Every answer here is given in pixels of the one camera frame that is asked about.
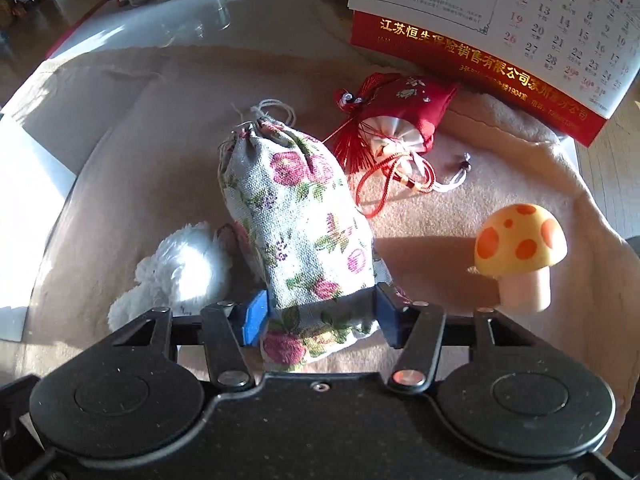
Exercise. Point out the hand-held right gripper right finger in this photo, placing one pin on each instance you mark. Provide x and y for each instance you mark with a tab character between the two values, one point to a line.
387	320

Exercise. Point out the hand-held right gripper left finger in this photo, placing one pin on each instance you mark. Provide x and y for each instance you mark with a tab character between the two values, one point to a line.
255	317

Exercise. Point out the white plush toy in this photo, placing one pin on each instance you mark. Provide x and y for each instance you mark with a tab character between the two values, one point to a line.
185	270

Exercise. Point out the yellow mushroom toy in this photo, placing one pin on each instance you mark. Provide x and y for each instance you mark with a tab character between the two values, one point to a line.
522	245

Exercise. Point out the beige table cloth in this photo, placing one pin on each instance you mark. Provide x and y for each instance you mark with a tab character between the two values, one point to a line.
150	160

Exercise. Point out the desk calendar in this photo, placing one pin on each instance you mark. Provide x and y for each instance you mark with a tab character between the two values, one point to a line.
475	25

